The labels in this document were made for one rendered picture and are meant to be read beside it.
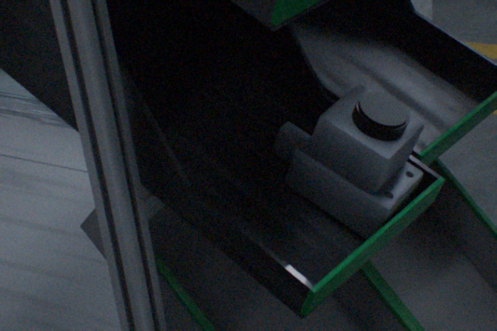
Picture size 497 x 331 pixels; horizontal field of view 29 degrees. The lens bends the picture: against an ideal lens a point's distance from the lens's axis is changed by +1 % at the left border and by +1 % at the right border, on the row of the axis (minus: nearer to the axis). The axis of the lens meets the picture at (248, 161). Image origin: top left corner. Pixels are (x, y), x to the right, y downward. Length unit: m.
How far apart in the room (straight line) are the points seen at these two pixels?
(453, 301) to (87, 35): 0.41
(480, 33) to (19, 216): 2.95
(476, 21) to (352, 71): 3.48
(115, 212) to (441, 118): 0.26
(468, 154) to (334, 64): 2.45
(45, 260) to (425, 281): 0.58
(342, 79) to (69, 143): 0.86
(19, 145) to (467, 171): 1.80
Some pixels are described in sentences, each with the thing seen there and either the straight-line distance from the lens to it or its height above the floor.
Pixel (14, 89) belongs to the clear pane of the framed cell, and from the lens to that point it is 1.59.
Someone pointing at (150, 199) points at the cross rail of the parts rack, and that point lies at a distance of 0.54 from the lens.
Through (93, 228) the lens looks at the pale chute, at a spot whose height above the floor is 1.19.
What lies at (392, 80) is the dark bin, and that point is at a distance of 0.69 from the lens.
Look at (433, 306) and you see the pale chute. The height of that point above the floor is 1.04.
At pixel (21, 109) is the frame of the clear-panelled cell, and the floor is 0.88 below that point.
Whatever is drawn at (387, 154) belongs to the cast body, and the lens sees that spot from 0.51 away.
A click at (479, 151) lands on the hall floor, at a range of 3.14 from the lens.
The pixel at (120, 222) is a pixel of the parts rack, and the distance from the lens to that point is 0.52.
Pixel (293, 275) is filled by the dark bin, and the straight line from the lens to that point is 0.49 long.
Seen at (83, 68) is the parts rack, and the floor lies 1.32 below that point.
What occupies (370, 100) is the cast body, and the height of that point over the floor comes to 1.27.
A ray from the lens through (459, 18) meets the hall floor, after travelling 4.20.
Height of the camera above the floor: 1.50
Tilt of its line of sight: 28 degrees down
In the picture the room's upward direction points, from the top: 7 degrees counter-clockwise
